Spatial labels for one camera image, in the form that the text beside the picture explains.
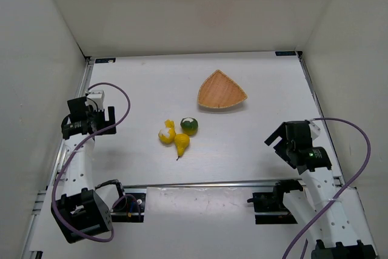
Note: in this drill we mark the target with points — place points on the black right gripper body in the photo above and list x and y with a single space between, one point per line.
283 147

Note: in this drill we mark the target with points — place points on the woven bamboo fruit bowl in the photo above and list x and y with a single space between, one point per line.
219 91

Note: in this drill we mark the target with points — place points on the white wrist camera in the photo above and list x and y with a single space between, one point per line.
315 131
96 95

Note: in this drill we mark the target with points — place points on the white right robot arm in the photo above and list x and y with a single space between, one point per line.
315 201

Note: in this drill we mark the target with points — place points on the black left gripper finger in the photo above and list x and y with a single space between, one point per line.
102 128
108 115

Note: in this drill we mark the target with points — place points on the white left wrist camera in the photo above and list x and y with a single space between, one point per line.
96 95

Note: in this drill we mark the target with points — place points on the aluminium front rail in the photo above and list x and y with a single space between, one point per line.
245 183

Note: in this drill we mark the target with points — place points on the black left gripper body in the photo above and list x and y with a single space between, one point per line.
103 124

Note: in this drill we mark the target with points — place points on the blue label sticker left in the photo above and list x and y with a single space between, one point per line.
105 60

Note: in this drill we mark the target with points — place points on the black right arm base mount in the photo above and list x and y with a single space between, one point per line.
268 206

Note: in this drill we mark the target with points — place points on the yellow peeled fake lemon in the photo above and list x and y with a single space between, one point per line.
167 134

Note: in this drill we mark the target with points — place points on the yellow fake pear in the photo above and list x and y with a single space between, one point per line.
182 142

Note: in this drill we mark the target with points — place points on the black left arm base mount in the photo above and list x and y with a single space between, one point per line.
129 210

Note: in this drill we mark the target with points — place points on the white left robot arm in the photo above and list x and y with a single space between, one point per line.
83 210

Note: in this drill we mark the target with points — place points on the green peeled fake lime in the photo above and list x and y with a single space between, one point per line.
189 126

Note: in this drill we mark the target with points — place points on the blue label sticker right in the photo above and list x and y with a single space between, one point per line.
285 53

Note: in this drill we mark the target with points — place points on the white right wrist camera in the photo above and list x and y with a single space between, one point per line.
315 131

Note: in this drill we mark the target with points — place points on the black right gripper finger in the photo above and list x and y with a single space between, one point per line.
280 132
281 149

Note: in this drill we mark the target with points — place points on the blue label sticker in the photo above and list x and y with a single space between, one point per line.
285 53
105 60

